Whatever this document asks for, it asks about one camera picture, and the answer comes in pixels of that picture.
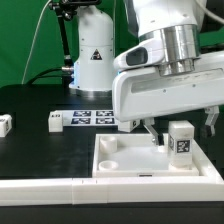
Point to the fiducial marker sheet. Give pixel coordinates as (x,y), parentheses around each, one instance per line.
(88,118)

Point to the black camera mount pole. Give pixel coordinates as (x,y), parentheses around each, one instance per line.
(65,10)

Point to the white L-shaped obstacle fence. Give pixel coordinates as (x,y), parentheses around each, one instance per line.
(207,186)

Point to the white square tabletop part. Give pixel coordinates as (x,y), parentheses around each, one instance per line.
(134,155)

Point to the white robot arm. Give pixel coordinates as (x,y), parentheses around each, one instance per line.
(164,74)

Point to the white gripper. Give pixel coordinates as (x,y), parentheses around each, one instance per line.
(143,93)

